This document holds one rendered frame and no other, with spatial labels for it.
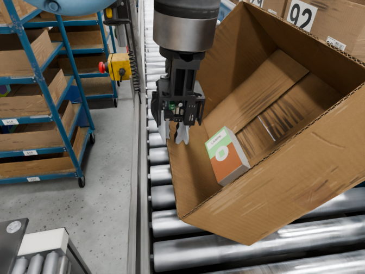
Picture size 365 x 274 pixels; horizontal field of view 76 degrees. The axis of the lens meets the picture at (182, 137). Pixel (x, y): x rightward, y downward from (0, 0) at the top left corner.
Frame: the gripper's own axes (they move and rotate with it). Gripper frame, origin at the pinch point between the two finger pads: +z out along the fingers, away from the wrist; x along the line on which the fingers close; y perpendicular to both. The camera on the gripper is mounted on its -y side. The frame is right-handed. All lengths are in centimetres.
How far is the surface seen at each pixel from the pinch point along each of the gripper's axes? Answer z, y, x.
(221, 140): 2.7, -2.3, 12.1
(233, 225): 1.4, 19.8, 7.8
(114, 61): -0.8, -38.5, -15.1
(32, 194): 93, -60, -72
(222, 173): 4.7, 6.0, 10.6
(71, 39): 33, -163, -61
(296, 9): -19, -49, 48
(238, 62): -9.8, -19.1, 18.6
